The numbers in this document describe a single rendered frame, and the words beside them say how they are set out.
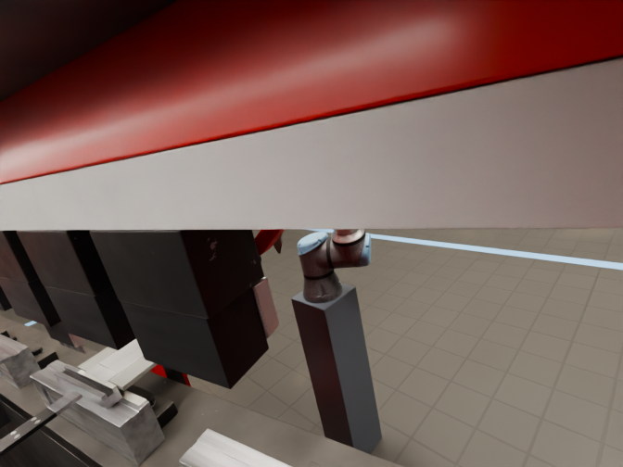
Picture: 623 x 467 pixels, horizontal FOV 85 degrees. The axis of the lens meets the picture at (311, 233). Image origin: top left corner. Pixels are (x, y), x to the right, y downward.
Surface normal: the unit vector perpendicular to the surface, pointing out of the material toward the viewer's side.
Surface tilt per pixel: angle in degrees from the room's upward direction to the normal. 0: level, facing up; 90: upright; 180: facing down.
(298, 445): 0
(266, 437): 0
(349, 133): 90
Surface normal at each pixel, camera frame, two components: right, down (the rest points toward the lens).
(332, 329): 0.70, 0.10
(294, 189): -0.50, 0.37
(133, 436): 0.84, 0.00
